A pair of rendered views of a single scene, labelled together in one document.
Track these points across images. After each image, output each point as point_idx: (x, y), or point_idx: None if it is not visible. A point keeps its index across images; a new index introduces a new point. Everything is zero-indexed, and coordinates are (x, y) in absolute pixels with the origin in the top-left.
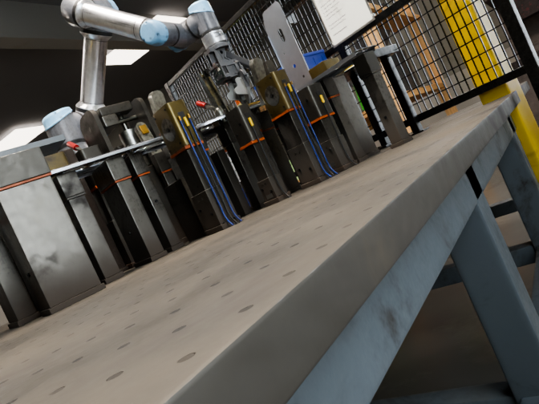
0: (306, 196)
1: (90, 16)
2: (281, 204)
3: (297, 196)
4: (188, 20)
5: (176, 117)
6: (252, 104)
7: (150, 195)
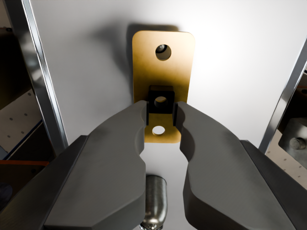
0: (306, 170)
1: None
2: (269, 158)
3: (276, 145)
4: None
5: None
6: (169, 86)
7: None
